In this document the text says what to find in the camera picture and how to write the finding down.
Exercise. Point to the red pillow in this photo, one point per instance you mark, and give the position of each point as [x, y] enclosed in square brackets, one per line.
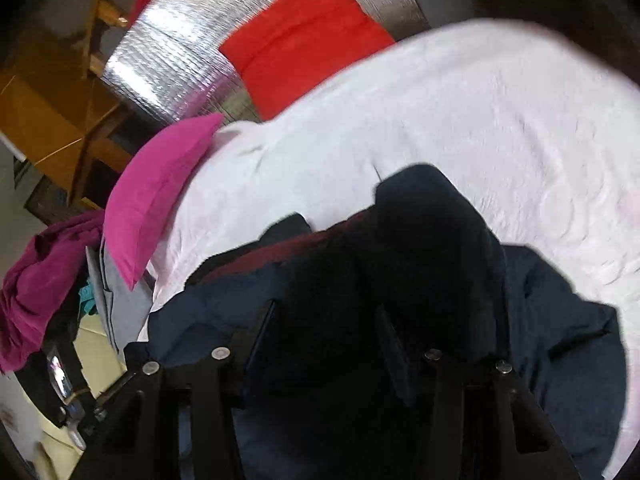
[289, 48]

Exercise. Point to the silver foil insulation panel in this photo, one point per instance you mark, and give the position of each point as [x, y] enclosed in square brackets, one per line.
[168, 66]

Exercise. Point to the magenta garment pile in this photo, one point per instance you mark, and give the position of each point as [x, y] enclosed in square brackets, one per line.
[37, 285]

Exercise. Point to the pink pillow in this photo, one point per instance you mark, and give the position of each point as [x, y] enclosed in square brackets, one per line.
[142, 199]

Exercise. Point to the cream leather seat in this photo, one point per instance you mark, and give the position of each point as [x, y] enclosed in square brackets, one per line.
[101, 367]

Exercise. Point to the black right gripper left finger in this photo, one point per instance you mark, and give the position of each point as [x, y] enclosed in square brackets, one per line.
[179, 422]

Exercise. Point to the dark maroon garment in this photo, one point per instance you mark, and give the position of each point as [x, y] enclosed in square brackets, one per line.
[253, 256]

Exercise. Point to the teal garment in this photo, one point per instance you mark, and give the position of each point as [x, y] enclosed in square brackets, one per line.
[87, 302]

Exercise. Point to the dark navy garment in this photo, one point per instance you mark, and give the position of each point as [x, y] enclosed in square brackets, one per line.
[334, 396]

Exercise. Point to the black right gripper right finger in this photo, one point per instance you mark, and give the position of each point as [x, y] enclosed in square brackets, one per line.
[479, 421]

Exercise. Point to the grey garment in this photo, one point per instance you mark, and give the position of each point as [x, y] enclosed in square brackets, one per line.
[122, 311]

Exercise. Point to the white bed blanket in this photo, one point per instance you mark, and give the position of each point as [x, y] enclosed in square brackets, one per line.
[540, 136]

